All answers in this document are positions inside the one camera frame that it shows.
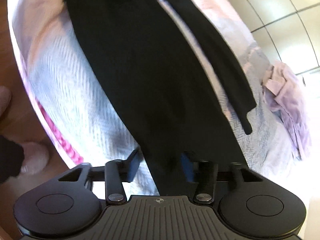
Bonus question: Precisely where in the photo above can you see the black trousers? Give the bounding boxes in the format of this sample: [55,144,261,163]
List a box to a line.
[65,0,245,196]

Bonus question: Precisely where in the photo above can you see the pink and grey bedspread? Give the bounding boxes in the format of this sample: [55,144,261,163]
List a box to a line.
[8,0,299,193]

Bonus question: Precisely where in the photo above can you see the lilac pillow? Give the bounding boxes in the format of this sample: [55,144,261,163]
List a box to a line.
[262,61,310,160]

